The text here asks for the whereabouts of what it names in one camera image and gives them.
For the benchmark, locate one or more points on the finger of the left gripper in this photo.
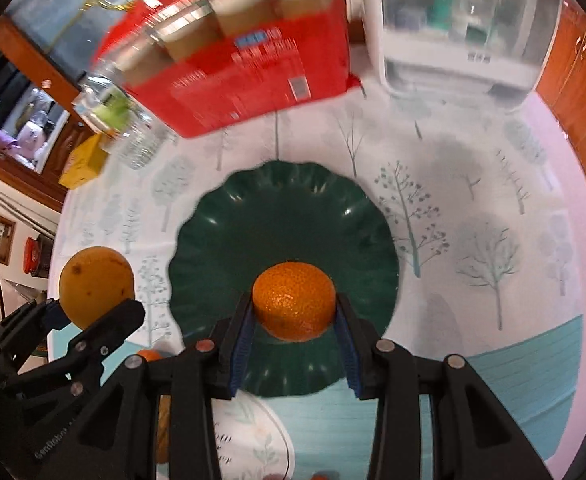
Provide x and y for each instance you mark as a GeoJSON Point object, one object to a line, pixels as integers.
{"type": "Point", "coordinates": [85, 354]}
{"type": "Point", "coordinates": [24, 329]}

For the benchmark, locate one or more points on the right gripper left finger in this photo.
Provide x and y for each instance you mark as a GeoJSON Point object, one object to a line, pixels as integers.
{"type": "Point", "coordinates": [114, 436]}

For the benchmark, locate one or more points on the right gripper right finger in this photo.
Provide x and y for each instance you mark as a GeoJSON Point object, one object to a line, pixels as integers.
{"type": "Point", "coordinates": [473, 435]}

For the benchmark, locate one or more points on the large yellow orange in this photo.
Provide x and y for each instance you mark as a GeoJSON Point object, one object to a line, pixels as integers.
{"type": "Point", "coordinates": [93, 282]}

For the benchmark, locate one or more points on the mandarin orange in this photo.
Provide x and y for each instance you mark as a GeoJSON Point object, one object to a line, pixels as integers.
{"type": "Point", "coordinates": [294, 301]}
{"type": "Point", "coordinates": [150, 355]}

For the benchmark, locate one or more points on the spotted ripe banana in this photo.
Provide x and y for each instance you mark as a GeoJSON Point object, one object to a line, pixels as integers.
{"type": "Point", "coordinates": [162, 431]}

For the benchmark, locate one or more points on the larger red tomato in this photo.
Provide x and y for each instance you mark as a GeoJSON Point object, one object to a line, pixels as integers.
{"type": "Point", "coordinates": [325, 475]}

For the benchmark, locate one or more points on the red container on floor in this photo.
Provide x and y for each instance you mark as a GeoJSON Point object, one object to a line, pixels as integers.
{"type": "Point", "coordinates": [31, 256]}

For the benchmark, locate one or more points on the yellow cardboard box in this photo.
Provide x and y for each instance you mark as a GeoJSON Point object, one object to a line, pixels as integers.
{"type": "Point", "coordinates": [84, 164]}

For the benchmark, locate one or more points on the clear drinking glass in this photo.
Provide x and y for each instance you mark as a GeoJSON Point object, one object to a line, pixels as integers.
{"type": "Point", "coordinates": [139, 144]}

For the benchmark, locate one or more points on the clear bottle green label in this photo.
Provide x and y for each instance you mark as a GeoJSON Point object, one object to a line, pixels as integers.
{"type": "Point", "coordinates": [102, 103]}

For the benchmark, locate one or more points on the dark green scalloped plate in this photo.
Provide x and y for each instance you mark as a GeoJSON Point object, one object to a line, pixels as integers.
{"type": "Point", "coordinates": [275, 213]}

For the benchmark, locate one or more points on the red paper cup package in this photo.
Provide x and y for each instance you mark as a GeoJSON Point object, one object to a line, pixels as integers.
{"type": "Point", "coordinates": [201, 65]}

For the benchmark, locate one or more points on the white countertop sterilizer appliance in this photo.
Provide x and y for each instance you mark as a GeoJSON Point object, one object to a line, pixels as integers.
{"type": "Point", "coordinates": [490, 50]}

